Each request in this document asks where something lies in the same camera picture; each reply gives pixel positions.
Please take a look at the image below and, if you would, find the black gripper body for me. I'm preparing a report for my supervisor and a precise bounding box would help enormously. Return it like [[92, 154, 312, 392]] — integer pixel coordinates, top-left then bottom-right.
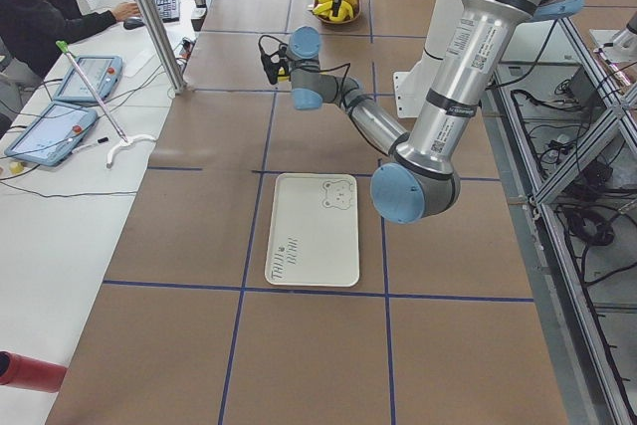
[[272, 53, 290, 85]]

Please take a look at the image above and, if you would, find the brown wicker basket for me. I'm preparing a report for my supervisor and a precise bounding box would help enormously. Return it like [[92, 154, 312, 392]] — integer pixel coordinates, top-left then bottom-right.
[[309, 0, 360, 25]]

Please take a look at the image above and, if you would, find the curved left yellow banana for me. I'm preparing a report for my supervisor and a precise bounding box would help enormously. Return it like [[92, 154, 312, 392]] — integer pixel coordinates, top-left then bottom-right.
[[329, 1, 355, 24]]

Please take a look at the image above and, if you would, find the long reach stick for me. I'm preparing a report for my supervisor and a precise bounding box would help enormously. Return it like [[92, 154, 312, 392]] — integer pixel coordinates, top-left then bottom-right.
[[56, 40, 157, 169]]

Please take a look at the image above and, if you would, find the far teach pendant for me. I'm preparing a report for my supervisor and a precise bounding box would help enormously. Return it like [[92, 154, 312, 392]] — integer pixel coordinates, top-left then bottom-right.
[[53, 56, 123, 106]]

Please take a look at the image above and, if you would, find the teach pendant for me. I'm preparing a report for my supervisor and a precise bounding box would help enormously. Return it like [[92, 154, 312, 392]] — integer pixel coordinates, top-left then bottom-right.
[[4, 102, 98, 167], [53, 56, 123, 106]]

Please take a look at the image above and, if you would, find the white bear print tray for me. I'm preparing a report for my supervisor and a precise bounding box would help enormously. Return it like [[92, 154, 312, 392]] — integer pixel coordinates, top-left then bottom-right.
[[265, 173, 359, 288]]

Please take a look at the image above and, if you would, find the near teach pendant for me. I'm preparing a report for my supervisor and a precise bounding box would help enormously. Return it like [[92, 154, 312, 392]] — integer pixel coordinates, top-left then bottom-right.
[[4, 102, 98, 167]]

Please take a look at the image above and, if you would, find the seated person in black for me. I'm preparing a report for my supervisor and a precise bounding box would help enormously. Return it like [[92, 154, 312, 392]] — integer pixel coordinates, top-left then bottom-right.
[[1, 0, 140, 78]]

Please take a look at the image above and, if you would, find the red fire extinguisher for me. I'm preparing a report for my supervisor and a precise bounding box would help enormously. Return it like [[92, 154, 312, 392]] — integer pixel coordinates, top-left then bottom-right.
[[1, 351, 67, 393]]

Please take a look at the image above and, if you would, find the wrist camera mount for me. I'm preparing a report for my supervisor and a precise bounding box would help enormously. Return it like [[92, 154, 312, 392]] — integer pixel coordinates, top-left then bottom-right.
[[259, 47, 280, 86]]

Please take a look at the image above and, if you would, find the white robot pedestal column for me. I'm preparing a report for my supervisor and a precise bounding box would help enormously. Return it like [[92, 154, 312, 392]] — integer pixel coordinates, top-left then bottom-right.
[[393, 0, 463, 118]]

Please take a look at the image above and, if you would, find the aluminium frame post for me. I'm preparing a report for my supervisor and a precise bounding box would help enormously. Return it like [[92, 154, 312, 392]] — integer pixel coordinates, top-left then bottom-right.
[[136, 0, 186, 95]]

